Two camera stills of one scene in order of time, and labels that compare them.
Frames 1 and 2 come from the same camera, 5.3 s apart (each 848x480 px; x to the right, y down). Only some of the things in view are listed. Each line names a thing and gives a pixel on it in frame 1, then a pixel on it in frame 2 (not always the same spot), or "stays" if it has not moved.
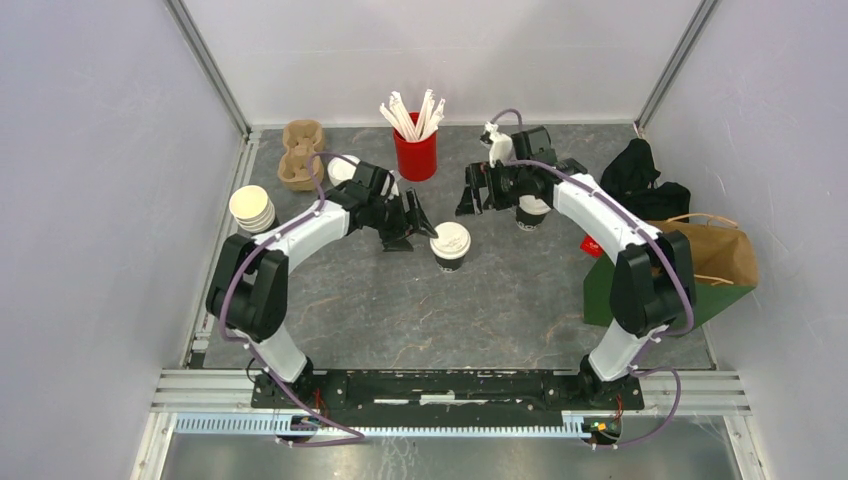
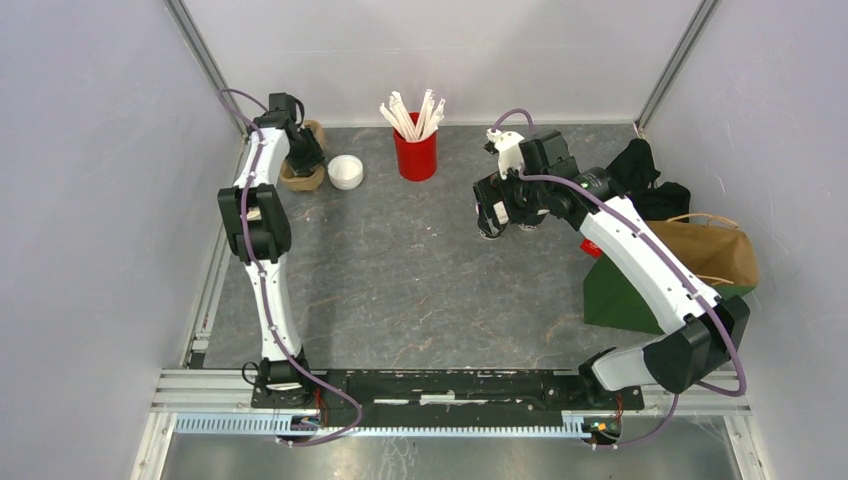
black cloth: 631,175 stays
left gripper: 416,222 -> 315,157
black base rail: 445,394 stays
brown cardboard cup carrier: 302,138 stays
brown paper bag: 721,254 stays
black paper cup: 449,265 -> 490,227
